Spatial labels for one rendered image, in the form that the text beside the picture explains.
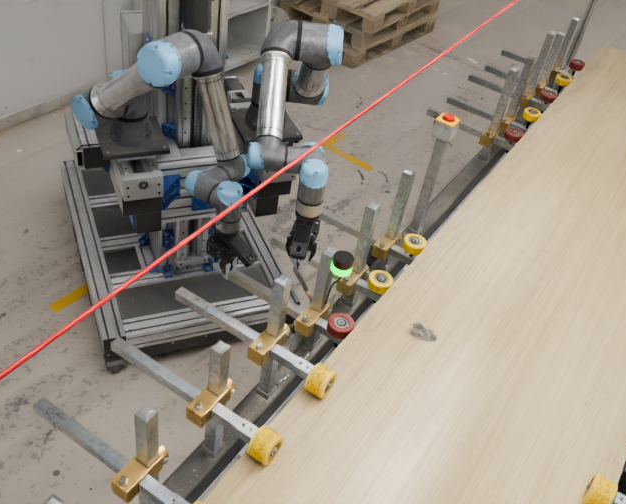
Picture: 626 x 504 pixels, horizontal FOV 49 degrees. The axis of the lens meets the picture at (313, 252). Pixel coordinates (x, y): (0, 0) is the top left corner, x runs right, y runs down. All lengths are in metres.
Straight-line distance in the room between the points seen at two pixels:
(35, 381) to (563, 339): 2.04
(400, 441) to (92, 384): 1.56
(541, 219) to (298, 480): 1.47
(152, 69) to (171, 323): 1.29
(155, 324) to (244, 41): 2.96
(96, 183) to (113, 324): 0.99
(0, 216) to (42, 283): 0.56
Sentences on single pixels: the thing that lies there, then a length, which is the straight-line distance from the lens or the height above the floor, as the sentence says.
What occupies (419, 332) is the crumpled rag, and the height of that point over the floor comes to 0.91.
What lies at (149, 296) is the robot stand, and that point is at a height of 0.21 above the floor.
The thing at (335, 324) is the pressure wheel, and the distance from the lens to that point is 2.07.
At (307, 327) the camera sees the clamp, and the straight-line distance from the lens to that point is 2.10.
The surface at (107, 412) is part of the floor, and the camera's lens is 2.96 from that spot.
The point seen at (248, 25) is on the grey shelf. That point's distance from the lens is 5.36.
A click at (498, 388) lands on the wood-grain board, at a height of 0.90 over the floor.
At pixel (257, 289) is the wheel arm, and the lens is 2.20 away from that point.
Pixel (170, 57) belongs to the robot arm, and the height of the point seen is 1.52.
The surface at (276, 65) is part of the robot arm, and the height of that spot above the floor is 1.48.
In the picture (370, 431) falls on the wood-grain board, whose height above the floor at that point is 0.90.
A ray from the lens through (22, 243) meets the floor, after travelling 3.71.
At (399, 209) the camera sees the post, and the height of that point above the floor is 0.98.
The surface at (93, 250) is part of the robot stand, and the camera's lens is 3.28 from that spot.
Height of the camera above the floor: 2.40
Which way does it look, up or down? 41 degrees down
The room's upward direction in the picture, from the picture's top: 10 degrees clockwise
